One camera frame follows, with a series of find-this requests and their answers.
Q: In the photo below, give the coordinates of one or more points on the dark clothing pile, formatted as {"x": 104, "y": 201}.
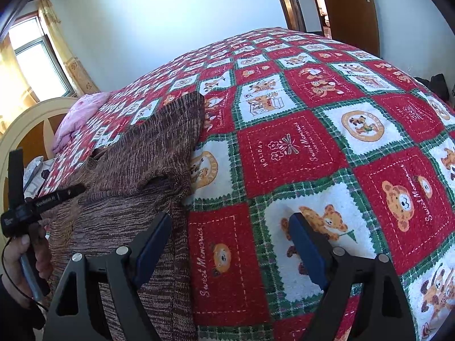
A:
{"x": 435, "y": 85}

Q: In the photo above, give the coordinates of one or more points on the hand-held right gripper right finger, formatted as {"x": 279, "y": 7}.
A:
{"x": 306, "y": 248}

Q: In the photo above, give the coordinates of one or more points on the cream wooden headboard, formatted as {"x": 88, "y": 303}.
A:
{"x": 21, "y": 128}

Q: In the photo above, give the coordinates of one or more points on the dark wooden door frame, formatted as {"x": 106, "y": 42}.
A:
{"x": 289, "y": 0}

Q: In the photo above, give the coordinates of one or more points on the brown knit sweater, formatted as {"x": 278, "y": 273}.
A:
{"x": 135, "y": 170}

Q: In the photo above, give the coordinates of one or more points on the person's left hand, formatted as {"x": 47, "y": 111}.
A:
{"x": 12, "y": 266}

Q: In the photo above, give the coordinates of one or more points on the window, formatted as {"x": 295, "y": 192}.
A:
{"x": 39, "y": 53}

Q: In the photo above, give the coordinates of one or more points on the pink pillow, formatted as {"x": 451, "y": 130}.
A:
{"x": 80, "y": 113}

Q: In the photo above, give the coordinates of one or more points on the red printed bear blanket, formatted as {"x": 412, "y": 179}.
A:
{"x": 305, "y": 156}

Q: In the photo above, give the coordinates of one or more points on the brown wooden door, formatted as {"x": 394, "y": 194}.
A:
{"x": 350, "y": 14}

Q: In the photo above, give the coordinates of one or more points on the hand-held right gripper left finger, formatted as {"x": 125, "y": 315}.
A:
{"x": 153, "y": 248}

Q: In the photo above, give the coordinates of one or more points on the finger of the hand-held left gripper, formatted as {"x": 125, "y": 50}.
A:
{"x": 73, "y": 191}

